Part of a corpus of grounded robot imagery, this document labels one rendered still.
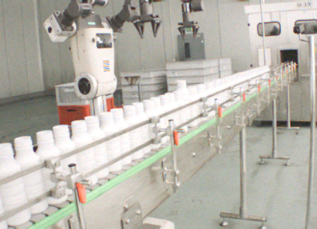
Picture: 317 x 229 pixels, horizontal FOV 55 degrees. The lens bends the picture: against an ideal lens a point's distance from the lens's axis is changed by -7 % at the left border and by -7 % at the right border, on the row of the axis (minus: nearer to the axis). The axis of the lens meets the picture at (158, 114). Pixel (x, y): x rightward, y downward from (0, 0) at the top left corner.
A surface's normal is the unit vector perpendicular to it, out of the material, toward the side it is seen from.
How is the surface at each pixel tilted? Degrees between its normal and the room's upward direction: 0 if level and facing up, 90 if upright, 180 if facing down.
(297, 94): 90
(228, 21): 90
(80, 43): 90
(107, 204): 90
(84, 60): 101
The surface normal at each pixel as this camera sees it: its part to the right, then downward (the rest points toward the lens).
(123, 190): 0.88, 0.01
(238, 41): -0.48, 0.18
